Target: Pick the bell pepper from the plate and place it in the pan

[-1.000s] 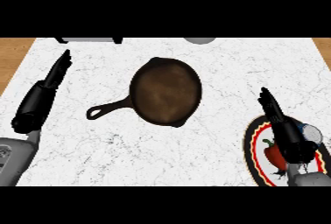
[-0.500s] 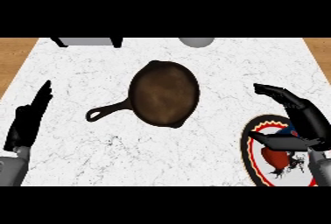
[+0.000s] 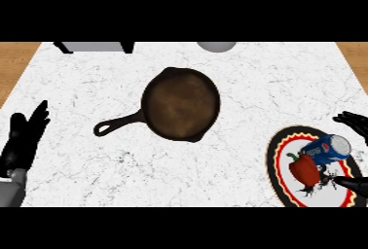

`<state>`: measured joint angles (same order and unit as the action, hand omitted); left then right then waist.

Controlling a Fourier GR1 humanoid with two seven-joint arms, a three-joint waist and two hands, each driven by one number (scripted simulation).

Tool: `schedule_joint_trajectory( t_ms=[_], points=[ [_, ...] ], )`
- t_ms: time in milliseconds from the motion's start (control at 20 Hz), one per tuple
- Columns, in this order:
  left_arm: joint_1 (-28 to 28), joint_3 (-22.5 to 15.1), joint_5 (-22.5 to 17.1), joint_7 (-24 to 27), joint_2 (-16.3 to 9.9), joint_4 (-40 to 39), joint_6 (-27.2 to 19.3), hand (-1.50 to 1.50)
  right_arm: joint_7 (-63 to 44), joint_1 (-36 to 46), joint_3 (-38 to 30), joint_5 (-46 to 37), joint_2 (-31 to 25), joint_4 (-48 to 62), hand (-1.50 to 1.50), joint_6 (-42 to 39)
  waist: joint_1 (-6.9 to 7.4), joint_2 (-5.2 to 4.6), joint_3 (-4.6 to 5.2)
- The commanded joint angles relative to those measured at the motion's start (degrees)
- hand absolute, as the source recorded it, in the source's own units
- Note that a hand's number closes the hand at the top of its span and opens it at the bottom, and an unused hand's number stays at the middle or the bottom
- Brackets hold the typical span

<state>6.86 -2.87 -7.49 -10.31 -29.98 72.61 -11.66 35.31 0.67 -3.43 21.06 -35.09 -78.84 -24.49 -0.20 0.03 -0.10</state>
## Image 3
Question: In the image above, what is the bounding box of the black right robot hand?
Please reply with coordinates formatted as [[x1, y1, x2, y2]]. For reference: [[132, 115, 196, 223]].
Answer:
[[332, 110, 368, 199]]

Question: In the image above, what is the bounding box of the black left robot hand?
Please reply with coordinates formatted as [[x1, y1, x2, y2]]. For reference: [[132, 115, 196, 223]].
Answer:
[[0, 99, 51, 179]]

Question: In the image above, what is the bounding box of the patterned black-rimmed plate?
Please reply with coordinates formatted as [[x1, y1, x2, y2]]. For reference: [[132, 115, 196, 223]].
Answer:
[[264, 125, 368, 208]]

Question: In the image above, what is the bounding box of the red bell pepper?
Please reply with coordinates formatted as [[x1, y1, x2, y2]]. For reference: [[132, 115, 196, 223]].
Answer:
[[286, 152, 322, 189]]

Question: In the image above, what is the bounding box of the dark cast iron pan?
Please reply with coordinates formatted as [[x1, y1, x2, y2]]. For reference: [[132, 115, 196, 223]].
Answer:
[[91, 66, 223, 143]]

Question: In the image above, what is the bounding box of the blue soda can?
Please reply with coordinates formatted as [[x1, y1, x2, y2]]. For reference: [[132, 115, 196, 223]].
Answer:
[[298, 133, 353, 166]]

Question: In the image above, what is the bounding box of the grey appliance with black legs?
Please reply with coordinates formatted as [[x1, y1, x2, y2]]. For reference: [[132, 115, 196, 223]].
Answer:
[[51, 42, 135, 54]]

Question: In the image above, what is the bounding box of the grey round object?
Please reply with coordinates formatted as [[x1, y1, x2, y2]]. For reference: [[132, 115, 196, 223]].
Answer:
[[194, 42, 236, 53]]

